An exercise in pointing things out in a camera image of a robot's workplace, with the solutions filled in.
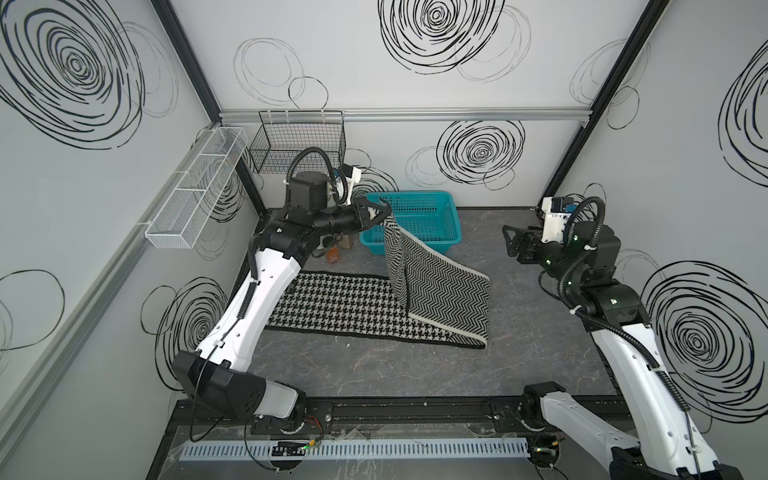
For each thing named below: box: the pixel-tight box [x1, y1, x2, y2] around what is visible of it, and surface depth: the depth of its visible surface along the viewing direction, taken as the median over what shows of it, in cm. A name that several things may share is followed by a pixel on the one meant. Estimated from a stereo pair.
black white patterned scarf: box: [265, 209, 491, 349], surface depth 93 cm
